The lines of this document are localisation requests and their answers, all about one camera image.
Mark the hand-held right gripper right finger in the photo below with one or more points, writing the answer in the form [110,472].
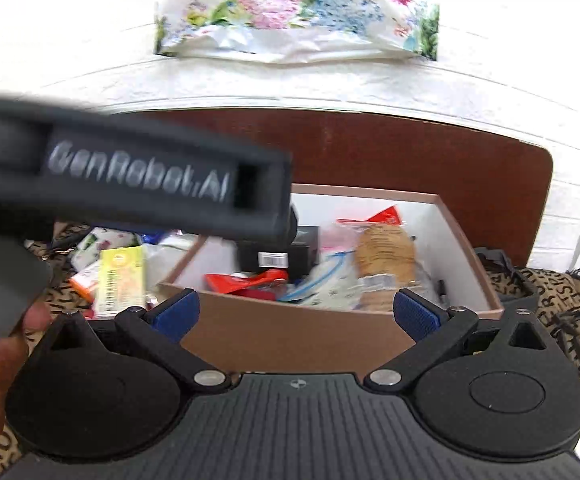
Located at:
[417,315]

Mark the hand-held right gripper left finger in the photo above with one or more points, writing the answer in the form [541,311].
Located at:
[177,315]

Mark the glossy red packet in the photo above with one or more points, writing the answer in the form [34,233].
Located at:
[235,284]

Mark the brown insoles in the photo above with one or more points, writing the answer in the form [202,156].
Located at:
[385,255]

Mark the red and clear packet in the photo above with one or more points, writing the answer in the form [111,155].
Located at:
[387,216]

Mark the brown cardboard box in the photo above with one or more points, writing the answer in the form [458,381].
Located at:
[295,335]

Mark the green yellow medicine box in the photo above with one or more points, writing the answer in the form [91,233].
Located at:
[119,280]

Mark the white tree print pouch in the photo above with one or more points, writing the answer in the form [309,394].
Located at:
[99,240]

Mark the orange white medicine box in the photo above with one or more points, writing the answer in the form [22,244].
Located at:
[83,280]

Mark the letter print blanket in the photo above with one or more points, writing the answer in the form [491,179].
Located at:
[545,285]

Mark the small black box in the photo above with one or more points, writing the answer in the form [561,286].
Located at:
[302,247]

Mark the brown wooden headboard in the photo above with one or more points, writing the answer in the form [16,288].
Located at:
[395,160]

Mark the floral cloth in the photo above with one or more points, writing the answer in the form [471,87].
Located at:
[295,0]

